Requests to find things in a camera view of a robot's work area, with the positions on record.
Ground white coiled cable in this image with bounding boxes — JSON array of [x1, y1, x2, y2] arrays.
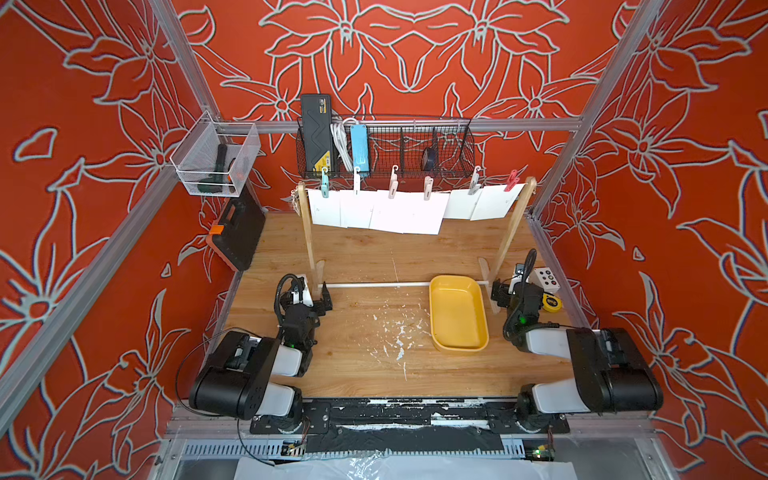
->
[[329, 117, 360, 174]]

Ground teal clothespin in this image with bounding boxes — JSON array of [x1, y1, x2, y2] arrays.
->
[[320, 166, 330, 198]]

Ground light blue power bank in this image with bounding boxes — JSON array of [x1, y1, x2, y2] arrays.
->
[[350, 123, 370, 177]]

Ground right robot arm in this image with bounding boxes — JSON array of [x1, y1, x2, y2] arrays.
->
[[491, 249, 664, 433]]

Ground pink clothespin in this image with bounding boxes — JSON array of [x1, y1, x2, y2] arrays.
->
[[423, 176, 434, 201], [388, 165, 399, 199]]

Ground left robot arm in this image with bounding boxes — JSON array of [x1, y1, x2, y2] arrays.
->
[[188, 274, 333, 429]]

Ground dark tool in bin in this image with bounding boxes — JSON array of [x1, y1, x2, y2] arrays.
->
[[198, 143, 227, 194]]

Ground black orange tool case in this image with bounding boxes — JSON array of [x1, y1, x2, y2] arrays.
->
[[206, 187, 266, 272]]

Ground white clothespin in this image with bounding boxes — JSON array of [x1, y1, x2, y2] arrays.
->
[[353, 166, 362, 195], [468, 165, 482, 195]]

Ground white button box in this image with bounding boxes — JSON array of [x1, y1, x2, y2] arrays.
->
[[531, 267, 561, 295]]

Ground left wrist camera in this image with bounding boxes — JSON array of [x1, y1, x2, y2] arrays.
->
[[298, 275, 314, 307]]

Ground wooden string rack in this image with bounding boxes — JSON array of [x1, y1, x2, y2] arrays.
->
[[292, 176, 538, 319]]

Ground clear plastic bin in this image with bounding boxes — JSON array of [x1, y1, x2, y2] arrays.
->
[[170, 111, 261, 197]]

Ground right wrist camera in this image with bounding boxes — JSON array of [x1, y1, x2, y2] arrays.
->
[[508, 269, 527, 294]]

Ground black wire basket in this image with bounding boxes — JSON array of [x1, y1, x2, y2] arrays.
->
[[296, 116, 477, 180]]

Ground yellow plastic tray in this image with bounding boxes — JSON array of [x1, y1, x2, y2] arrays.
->
[[429, 275, 489, 353]]

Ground white postcard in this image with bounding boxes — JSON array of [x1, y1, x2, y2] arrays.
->
[[401, 192, 450, 235], [339, 190, 377, 229], [369, 190, 413, 233], [443, 189, 480, 220], [470, 183, 524, 221], [307, 189, 342, 227]]

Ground dark object in basket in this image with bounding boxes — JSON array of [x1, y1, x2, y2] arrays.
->
[[421, 146, 439, 172]]

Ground yellow tape measure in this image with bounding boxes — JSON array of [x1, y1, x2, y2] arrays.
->
[[541, 293, 563, 313]]

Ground black box in basket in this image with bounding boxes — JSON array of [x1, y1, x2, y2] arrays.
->
[[300, 94, 334, 173]]

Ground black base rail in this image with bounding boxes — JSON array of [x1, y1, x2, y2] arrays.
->
[[249, 397, 570, 435]]

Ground red clothespin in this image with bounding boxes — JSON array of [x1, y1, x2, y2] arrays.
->
[[504, 169, 520, 192]]

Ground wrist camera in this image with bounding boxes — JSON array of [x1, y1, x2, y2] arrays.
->
[[508, 269, 527, 294], [298, 275, 314, 307]]

